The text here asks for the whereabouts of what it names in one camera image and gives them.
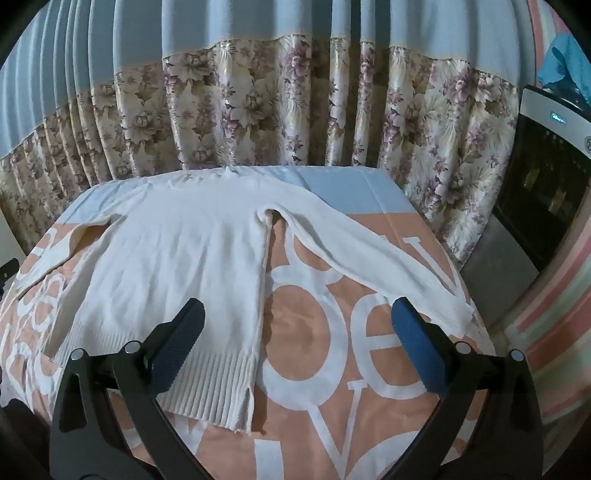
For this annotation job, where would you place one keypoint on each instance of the black and white appliance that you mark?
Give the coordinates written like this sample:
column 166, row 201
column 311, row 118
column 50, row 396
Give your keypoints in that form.
column 540, row 184

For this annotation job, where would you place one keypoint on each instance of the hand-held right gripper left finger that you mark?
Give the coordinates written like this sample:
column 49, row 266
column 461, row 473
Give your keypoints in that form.
column 179, row 344

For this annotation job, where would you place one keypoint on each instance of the floral and blue curtain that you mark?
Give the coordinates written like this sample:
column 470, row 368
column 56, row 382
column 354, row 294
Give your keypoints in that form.
column 277, row 115

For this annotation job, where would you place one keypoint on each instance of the white knit sweater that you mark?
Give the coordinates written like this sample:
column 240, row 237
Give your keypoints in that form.
column 184, row 258

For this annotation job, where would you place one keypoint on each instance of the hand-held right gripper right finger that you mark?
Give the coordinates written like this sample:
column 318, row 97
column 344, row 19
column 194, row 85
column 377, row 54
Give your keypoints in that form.
column 421, row 353

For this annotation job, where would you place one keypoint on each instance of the blue cloth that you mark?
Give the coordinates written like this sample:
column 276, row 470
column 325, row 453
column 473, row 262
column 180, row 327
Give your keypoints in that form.
column 564, row 60

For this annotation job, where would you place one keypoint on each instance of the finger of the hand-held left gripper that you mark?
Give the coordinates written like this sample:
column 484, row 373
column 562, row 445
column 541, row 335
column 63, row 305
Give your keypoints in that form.
column 8, row 270

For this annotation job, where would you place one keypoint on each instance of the striped pastel cloth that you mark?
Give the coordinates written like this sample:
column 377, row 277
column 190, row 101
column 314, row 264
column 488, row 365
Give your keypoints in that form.
column 554, row 314

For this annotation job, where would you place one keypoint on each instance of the peach printed bedsheet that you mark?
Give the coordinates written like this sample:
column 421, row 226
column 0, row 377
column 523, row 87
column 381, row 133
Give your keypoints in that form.
column 304, row 332

